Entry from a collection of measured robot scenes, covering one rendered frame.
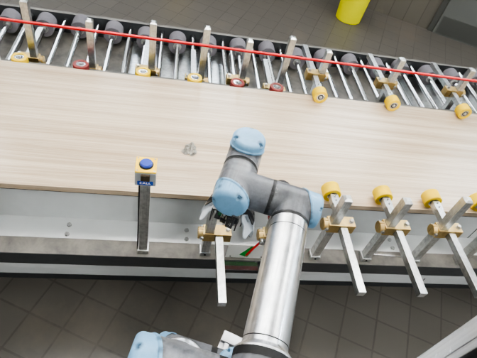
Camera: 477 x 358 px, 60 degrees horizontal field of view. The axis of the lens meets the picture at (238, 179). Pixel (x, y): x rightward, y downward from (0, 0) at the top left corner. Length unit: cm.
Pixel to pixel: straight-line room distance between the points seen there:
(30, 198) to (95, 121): 44
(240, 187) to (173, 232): 119
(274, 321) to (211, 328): 177
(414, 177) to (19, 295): 215
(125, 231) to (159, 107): 63
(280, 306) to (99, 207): 136
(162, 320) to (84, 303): 43
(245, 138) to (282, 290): 33
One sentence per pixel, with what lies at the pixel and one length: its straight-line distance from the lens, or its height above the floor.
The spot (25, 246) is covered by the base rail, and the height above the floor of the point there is 70.
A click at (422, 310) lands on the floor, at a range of 300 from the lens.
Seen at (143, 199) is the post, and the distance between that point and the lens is 153.
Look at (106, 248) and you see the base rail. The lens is 184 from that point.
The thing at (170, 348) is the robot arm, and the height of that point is 164.
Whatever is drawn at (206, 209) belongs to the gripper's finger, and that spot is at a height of 137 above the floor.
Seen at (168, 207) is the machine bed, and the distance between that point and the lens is 191.
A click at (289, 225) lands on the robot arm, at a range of 79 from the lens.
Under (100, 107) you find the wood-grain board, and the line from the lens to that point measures 213.
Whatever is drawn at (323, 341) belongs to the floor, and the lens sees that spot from 260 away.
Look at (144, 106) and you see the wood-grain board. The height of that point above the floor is 90.
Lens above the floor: 225
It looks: 47 degrees down
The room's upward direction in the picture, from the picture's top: 16 degrees clockwise
